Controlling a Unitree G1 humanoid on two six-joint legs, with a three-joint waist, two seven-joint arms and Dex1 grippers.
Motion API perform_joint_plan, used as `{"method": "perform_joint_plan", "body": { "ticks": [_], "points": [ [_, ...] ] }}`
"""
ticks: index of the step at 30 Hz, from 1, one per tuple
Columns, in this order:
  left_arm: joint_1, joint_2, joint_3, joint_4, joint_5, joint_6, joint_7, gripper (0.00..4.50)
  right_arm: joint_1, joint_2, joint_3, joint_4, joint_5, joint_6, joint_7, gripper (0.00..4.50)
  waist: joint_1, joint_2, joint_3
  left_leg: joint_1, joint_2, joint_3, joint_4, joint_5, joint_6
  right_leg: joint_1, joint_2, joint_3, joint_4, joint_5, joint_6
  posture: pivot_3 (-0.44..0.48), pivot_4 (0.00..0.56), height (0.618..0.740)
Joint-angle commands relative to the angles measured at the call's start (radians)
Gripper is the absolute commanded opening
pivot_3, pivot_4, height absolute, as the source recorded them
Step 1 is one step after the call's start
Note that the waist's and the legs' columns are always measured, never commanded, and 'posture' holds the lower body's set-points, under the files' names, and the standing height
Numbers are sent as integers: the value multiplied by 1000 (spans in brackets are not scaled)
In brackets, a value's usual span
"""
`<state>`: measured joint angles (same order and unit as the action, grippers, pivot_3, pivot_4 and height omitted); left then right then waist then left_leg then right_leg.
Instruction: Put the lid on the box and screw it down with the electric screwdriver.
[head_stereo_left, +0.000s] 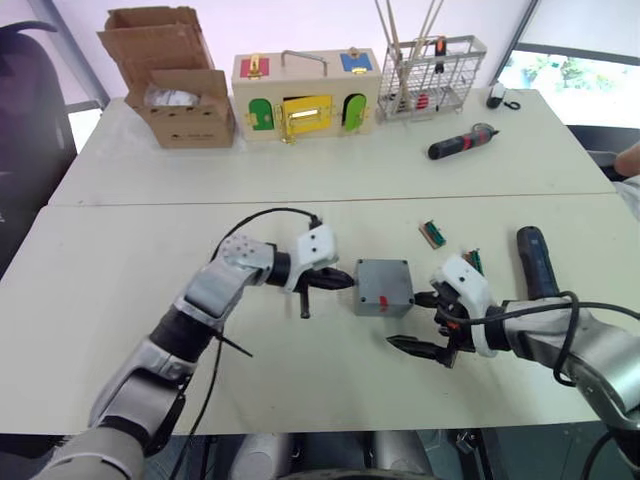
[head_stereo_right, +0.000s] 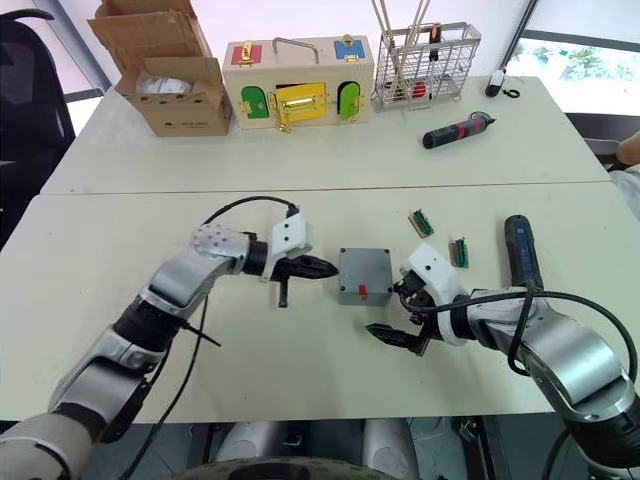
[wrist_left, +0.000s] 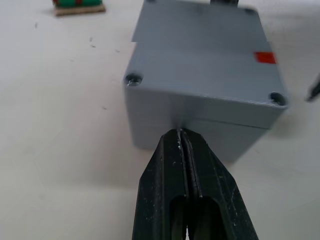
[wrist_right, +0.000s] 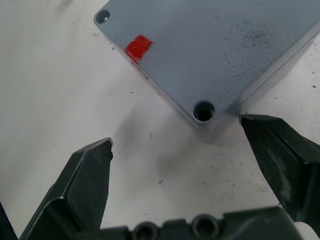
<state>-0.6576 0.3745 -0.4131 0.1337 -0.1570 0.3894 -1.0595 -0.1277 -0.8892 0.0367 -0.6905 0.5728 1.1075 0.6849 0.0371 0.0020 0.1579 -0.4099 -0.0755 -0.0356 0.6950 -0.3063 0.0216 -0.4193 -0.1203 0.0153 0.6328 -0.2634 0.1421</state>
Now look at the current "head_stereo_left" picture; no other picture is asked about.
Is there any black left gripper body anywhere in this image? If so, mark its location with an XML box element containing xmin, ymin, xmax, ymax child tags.
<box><xmin>297</xmin><ymin>267</ymin><xmax>333</xmax><ymax>297</ymax></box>

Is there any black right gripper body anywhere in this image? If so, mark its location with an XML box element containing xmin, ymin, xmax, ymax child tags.
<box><xmin>430</xmin><ymin>280</ymin><xmax>477</xmax><ymax>370</ymax></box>

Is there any grey box with lid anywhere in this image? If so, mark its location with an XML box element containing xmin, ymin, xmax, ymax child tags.
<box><xmin>353</xmin><ymin>258</ymin><xmax>417</xmax><ymax>318</ymax></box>

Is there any dark blue electric screwdriver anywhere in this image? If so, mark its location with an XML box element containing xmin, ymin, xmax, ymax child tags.
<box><xmin>515</xmin><ymin>225</ymin><xmax>562</xmax><ymax>303</ymax></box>

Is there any black and red electric screwdriver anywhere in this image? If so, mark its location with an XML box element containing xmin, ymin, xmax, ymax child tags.
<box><xmin>427</xmin><ymin>122</ymin><xmax>501</xmax><ymax>162</ymax></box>

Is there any wooden lock box with doors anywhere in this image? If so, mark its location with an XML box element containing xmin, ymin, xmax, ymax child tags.
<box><xmin>230</xmin><ymin>46</ymin><xmax>382</xmax><ymax>147</ymax></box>

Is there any open cardboard box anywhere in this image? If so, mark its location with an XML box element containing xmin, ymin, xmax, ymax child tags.
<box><xmin>96</xmin><ymin>5</ymin><xmax>237</xmax><ymax>150</ymax></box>

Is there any small green bit holder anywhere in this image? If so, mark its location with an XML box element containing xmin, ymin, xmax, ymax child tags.
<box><xmin>418</xmin><ymin>218</ymin><xmax>447</xmax><ymax>248</ymax></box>
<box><xmin>461</xmin><ymin>247</ymin><xmax>486</xmax><ymax>276</ymax></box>

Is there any grey rounded robot body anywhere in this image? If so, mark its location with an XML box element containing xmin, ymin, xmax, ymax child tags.
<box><xmin>227</xmin><ymin>429</ymin><xmax>441</xmax><ymax>480</ymax></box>

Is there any white and black small device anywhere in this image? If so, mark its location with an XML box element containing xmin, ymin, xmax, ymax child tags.
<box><xmin>486</xmin><ymin>81</ymin><xmax>522</xmax><ymax>111</ymax></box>

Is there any person in white clothing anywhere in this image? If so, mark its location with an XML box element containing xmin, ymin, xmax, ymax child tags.
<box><xmin>612</xmin><ymin>141</ymin><xmax>640</xmax><ymax>224</ymax></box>

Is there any white plastic bag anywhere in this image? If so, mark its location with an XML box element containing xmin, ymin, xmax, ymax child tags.
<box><xmin>143</xmin><ymin>83</ymin><xmax>202</xmax><ymax>108</ymax></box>

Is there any thin wooden stick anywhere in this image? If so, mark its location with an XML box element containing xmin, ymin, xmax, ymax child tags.
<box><xmin>374</xmin><ymin>0</ymin><xmax>401</xmax><ymax>81</ymax></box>
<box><xmin>399</xmin><ymin>0</ymin><xmax>437</xmax><ymax>114</ymax></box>
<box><xmin>418</xmin><ymin>0</ymin><xmax>446</xmax><ymax>51</ymax></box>
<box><xmin>382</xmin><ymin>0</ymin><xmax>405</xmax><ymax>59</ymax></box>

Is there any window with green view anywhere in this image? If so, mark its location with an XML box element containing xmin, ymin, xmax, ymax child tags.
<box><xmin>492</xmin><ymin>42</ymin><xmax>640</xmax><ymax>134</ymax></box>

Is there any black office chair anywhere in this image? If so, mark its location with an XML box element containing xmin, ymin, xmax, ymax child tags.
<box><xmin>0</xmin><ymin>20</ymin><xmax>79</xmax><ymax>281</ymax></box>

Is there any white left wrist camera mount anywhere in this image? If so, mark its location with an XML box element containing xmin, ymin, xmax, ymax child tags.
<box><xmin>281</xmin><ymin>224</ymin><xmax>341</xmax><ymax>294</ymax></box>

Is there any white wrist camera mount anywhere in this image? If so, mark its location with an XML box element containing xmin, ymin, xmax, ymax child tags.
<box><xmin>281</xmin><ymin>224</ymin><xmax>341</xmax><ymax>294</ymax></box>
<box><xmin>430</xmin><ymin>254</ymin><xmax>503</xmax><ymax>358</ymax></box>

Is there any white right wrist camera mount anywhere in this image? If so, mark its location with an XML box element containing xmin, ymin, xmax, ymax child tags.
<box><xmin>430</xmin><ymin>254</ymin><xmax>503</xmax><ymax>358</ymax></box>

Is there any black cable tie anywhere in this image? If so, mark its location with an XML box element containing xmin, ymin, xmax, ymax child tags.
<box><xmin>213</xmin><ymin>333</ymin><xmax>254</xmax><ymax>359</ymax></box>

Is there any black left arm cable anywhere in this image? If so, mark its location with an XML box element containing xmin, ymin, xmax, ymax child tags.
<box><xmin>169</xmin><ymin>207</ymin><xmax>324</xmax><ymax>480</ymax></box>

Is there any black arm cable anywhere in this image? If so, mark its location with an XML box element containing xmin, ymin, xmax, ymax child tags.
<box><xmin>439</xmin><ymin>290</ymin><xmax>640</xmax><ymax>389</ymax></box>
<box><xmin>169</xmin><ymin>207</ymin><xmax>324</xmax><ymax>480</ymax></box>

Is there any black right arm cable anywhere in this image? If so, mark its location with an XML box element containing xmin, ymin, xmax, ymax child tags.
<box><xmin>439</xmin><ymin>290</ymin><xmax>640</xmax><ymax>389</ymax></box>

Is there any grey wire basket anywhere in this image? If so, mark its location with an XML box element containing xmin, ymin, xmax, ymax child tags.
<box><xmin>375</xmin><ymin>34</ymin><xmax>489</xmax><ymax>125</ymax></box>

